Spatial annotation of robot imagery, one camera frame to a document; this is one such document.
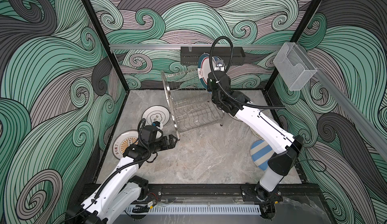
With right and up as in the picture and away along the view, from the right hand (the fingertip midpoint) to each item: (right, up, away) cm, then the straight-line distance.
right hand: (218, 76), depth 71 cm
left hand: (-24, -33, +8) cm, 42 cm away
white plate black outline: (-37, -21, +33) cm, 54 cm away
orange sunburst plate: (-56, -36, +20) cm, 70 cm away
